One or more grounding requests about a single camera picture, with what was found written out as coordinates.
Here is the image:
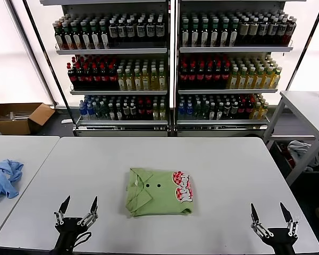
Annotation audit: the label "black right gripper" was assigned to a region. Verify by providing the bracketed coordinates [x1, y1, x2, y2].
[250, 202, 300, 255]

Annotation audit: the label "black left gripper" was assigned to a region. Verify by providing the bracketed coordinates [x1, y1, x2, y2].
[50, 195, 99, 255]

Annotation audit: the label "light green polo shirt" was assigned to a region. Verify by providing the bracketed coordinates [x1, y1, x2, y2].
[125, 166, 195, 218]

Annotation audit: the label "black storage crate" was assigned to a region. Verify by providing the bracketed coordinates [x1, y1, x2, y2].
[270, 142, 319, 188]

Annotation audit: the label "red cloth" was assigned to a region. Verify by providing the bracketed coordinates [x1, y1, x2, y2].
[279, 143, 291, 165]

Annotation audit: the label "grey white crumpled cloth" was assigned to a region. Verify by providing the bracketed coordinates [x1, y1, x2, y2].
[286, 140, 312, 165]

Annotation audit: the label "crumpled light blue garment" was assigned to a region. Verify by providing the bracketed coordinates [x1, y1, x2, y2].
[0, 158, 24, 200]

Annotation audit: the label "open brown cardboard box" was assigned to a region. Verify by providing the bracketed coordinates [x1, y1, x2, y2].
[0, 88, 56, 135]

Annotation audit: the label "small red cap cola bottle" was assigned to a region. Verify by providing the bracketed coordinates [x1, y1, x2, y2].
[136, 100, 145, 121]
[143, 100, 152, 121]
[244, 99, 253, 120]
[237, 99, 246, 120]

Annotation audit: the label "white strips inside cardboard box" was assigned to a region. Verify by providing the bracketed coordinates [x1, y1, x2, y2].
[0, 110, 32, 121]

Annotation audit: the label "grey metal beverage shelving unit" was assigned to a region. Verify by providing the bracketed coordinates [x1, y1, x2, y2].
[173, 0, 308, 138]
[39, 0, 172, 138]

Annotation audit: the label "yellow juice green cap bottle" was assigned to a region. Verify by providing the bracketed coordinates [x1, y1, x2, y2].
[255, 66, 265, 90]
[158, 67, 167, 90]
[228, 66, 239, 90]
[264, 66, 274, 90]
[238, 66, 248, 90]
[271, 66, 282, 90]
[133, 67, 142, 90]
[124, 67, 134, 90]
[141, 67, 150, 90]
[116, 68, 125, 90]
[247, 66, 257, 90]
[149, 67, 159, 90]

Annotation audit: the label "black slanted metal pole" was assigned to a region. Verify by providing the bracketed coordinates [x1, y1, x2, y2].
[283, 0, 319, 92]
[21, 0, 76, 128]

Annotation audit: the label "green cap white label bottle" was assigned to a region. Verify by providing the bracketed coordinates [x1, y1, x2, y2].
[62, 21, 72, 50]
[99, 20, 110, 49]
[71, 21, 82, 50]
[190, 19, 200, 48]
[54, 22, 64, 50]
[219, 18, 230, 48]
[209, 18, 220, 48]
[89, 20, 100, 50]
[229, 18, 239, 47]
[199, 18, 210, 48]
[181, 19, 191, 48]
[80, 21, 91, 50]

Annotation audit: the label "dark bottle white square label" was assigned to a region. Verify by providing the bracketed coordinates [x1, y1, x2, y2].
[278, 16, 288, 46]
[108, 18, 119, 43]
[268, 16, 279, 46]
[136, 18, 147, 43]
[146, 17, 156, 43]
[155, 17, 165, 43]
[258, 16, 269, 46]
[117, 18, 128, 43]
[127, 18, 137, 43]

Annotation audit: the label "dark bottle beige label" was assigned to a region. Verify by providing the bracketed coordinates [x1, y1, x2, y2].
[239, 16, 249, 46]
[248, 16, 259, 46]

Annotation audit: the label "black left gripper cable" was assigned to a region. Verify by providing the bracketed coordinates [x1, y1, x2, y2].
[73, 232, 93, 244]

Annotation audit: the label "grey metal frame side table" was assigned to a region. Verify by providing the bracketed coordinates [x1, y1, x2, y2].
[262, 89, 319, 186]

